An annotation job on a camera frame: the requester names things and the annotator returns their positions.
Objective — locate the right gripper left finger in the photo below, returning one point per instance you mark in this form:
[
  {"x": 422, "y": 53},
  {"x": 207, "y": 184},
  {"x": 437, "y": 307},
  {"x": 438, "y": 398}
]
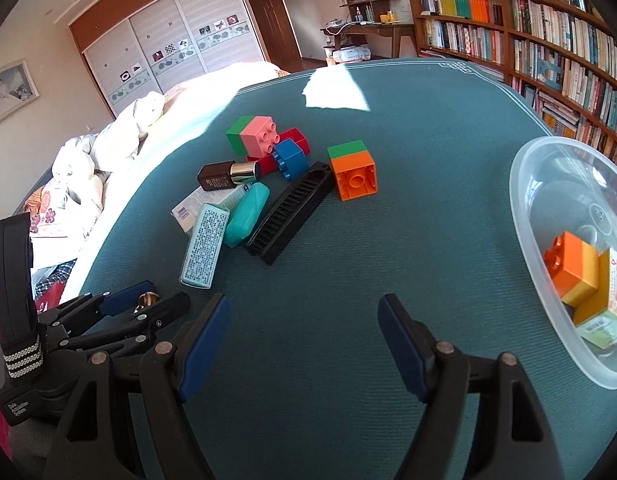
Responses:
[{"x": 96, "y": 439}]

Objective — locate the white bedding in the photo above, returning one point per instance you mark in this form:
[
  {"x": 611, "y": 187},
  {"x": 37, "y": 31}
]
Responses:
[{"x": 95, "y": 175}]

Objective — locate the brown wooden door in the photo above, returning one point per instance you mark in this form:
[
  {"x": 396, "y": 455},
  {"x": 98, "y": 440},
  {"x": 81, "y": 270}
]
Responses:
[{"x": 279, "y": 39}]

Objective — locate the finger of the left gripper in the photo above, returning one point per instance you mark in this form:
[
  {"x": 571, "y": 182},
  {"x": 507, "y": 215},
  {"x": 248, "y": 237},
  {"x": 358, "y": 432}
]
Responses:
[
  {"x": 90, "y": 309},
  {"x": 143, "y": 325}
]

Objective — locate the blue toy brick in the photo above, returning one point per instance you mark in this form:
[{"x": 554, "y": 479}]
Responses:
[{"x": 290, "y": 160}]

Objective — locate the wooden bookshelf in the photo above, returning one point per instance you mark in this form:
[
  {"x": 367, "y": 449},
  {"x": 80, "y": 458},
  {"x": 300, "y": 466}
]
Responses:
[{"x": 561, "y": 60}]

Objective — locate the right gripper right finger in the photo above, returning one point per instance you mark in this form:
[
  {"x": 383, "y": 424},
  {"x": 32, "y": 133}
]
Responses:
[{"x": 512, "y": 437}]

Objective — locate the light blue patterned box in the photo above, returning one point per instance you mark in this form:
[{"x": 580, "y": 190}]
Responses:
[{"x": 204, "y": 246}]

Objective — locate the white red carton box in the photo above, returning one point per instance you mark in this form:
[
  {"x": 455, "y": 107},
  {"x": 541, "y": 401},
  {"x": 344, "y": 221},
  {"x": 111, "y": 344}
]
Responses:
[{"x": 187, "y": 211}]

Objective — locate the yellow medicine box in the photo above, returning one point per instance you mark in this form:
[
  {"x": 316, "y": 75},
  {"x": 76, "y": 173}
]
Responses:
[{"x": 604, "y": 301}]

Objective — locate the black comb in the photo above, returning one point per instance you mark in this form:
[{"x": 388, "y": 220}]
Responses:
[{"x": 289, "y": 213}]

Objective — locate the white sliding wardrobe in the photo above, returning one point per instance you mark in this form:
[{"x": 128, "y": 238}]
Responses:
[{"x": 133, "y": 47}]

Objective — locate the green white small packet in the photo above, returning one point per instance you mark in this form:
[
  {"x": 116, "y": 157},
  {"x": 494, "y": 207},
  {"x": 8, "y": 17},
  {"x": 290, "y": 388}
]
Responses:
[{"x": 600, "y": 330}]

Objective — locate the teal oval case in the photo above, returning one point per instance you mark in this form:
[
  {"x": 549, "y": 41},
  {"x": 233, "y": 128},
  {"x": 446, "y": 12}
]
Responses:
[{"x": 242, "y": 221}]

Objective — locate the green orange toy brick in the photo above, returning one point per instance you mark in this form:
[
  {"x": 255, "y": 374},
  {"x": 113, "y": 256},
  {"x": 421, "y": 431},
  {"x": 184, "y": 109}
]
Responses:
[{"x": 354, "y": 169}]

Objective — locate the framed wedding photo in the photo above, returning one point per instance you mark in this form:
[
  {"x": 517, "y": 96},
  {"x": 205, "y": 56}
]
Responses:
[{"x": 17, "y": 88}]

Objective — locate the green pink toy brick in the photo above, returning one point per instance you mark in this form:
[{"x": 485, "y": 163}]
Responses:
[{"x": 254, "y": 136}]

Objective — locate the brown lipstick tube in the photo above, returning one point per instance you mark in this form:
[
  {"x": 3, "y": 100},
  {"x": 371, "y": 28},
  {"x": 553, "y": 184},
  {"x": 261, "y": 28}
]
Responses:
[{"x": 226, "y": 175}]

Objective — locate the wooden desk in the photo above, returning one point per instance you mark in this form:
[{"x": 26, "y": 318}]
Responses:
[{"x": 355, "y": 34}]

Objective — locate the teal table mat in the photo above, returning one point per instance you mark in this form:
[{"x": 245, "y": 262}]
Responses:
[{"x": 304, "y": 386}]

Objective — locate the orange yellow toy brick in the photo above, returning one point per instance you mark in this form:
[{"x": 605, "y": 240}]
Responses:
[{"x": 573, "y": 266}]

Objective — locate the clear plastic bowl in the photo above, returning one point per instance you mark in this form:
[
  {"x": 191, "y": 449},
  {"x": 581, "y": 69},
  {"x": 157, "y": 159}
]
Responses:
[{"x": 563, "y": 196}]

